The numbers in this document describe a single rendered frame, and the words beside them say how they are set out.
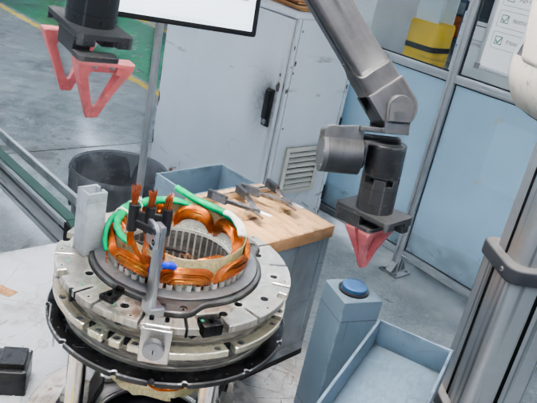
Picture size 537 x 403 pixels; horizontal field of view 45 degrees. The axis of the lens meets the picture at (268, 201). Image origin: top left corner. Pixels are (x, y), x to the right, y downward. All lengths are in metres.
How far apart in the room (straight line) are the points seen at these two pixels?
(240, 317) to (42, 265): 0.76
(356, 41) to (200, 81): 2.66
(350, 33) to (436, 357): 0.46
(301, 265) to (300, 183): 2.27
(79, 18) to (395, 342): 0.59
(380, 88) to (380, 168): 0.11
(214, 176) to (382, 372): 0.62
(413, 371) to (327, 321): 0.20
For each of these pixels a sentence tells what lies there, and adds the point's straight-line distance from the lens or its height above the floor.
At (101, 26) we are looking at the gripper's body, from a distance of 0.77.
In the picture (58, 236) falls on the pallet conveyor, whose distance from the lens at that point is 1.77.
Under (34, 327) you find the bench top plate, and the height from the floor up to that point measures 0.78.
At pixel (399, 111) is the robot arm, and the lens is 0.93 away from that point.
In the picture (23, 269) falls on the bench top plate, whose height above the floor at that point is 0.78.
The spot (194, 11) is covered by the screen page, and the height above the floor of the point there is 1.28.
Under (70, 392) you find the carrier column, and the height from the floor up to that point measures 0.91.
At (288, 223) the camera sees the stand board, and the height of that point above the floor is 1.07.
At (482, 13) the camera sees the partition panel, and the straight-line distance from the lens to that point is 3.17.
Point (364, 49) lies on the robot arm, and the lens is 0.94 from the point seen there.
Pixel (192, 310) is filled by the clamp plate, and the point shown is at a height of 1.10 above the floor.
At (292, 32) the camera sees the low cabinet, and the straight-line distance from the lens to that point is 3.07.
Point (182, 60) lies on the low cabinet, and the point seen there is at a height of 0.77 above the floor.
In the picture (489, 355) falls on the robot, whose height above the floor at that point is 1.03.
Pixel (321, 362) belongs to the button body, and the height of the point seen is 0.91.
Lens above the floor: 1.54
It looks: 23 degrees down
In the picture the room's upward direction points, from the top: 12 degrees clockwise
